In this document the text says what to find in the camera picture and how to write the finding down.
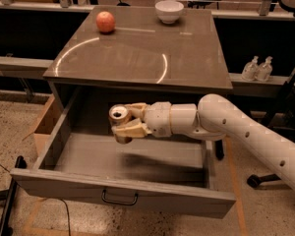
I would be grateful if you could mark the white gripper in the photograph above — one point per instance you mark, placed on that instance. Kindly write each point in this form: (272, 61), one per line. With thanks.
(157, 119)

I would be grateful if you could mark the orange soda can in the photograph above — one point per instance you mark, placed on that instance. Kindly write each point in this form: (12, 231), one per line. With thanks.
(119, 115)

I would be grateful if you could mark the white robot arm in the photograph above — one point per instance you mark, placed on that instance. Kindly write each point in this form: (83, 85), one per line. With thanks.
(211, 119)

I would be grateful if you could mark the open grey top drawer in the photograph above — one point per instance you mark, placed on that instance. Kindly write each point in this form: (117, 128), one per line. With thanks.
(81, 159)

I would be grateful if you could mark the grey drawer cabinet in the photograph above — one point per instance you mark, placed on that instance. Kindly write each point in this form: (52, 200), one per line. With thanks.
(143, 59)

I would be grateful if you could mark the cardboard box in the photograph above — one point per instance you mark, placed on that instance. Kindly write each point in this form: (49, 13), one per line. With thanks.
(44, 124)

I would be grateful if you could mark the red apple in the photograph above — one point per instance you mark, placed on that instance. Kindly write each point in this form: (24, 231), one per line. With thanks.
(105, 22)

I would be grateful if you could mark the white bowl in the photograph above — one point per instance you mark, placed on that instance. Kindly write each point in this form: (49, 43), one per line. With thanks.
(169, 11)

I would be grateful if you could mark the left clear pump bottle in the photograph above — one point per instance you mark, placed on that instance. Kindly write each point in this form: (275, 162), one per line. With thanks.
(250, 69)

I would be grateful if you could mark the clear pump bottle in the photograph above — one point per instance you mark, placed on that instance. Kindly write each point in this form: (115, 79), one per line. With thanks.
(250, 69)
(264, 70)

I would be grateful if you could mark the black stand leg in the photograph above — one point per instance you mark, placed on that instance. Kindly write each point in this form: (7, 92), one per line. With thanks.
(5, 228)

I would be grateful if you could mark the black office chair base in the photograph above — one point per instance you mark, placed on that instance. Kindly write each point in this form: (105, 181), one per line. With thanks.
(255, 181)

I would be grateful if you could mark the right clear pump bottle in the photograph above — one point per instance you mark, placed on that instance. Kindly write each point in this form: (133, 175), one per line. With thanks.
(264, 70)

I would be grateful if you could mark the black drawer handle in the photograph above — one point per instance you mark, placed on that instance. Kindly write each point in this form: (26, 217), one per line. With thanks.
(119, 200)

